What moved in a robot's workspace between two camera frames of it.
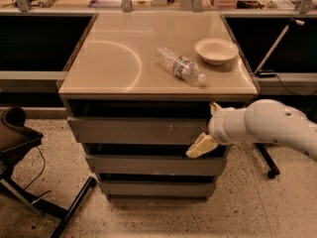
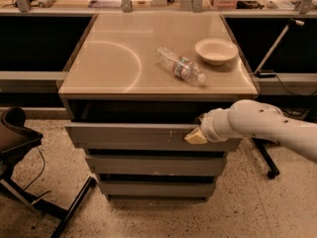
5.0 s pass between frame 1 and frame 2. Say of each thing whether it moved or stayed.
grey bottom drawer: stayed
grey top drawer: moved
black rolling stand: stayed
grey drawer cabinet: stayed
